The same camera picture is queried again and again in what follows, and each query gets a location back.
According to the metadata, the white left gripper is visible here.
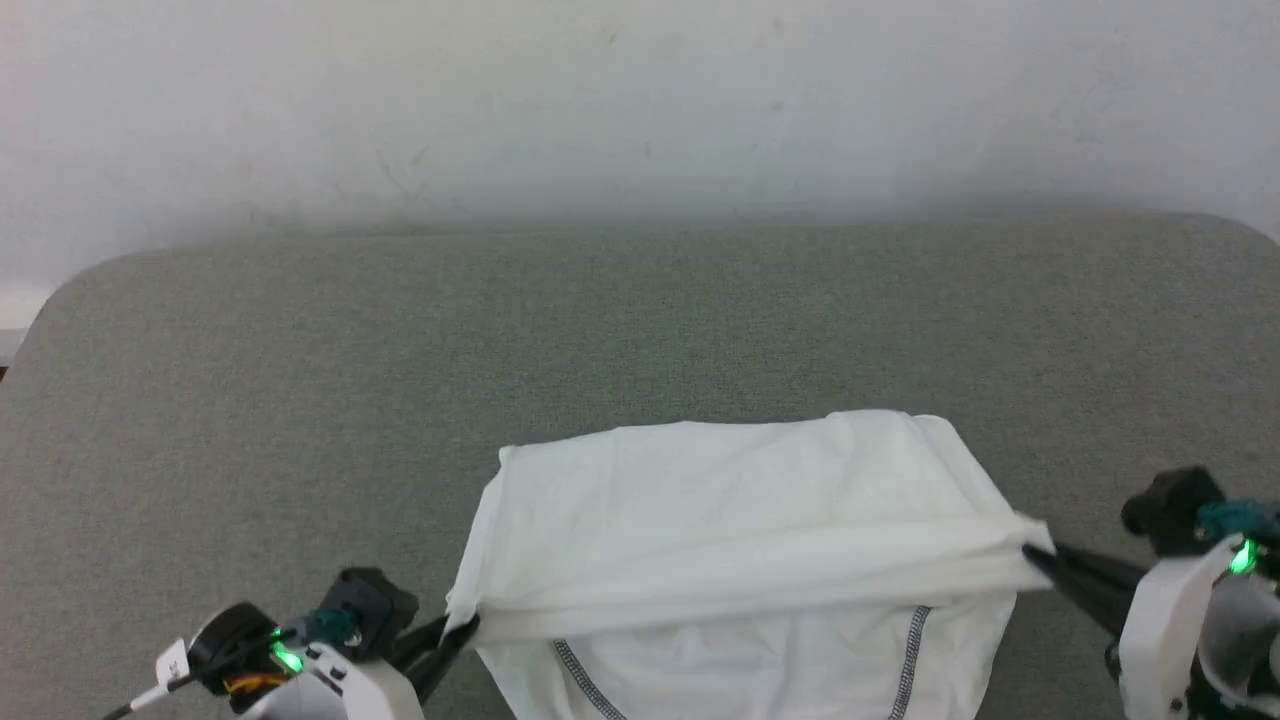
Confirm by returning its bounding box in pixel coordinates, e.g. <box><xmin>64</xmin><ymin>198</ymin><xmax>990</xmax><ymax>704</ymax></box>
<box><xmin>240</xmin><ymin>617</ymin><xmax>481</xmax><ymax>720</ymax></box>

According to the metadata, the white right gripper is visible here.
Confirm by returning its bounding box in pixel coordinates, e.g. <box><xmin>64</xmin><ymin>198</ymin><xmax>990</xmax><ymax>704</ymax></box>
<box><xmin>1022</xmin><ymin>537</ymin><xmax>1237</xmax><ymax>720</ymax></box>

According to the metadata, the white long-sleeve garment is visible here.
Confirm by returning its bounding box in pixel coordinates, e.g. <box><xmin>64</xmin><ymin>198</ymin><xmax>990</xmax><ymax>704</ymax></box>
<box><xmin>445</xmin><ymin>409</ymin><xmax>1057</xmax><ymax>720</ymax></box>

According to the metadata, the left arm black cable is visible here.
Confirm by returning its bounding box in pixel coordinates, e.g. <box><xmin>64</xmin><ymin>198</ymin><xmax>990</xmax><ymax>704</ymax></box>
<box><xmin>100</xmin><ymin>609</ymin><xmax>363</xmax><ymax>720</ymax></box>

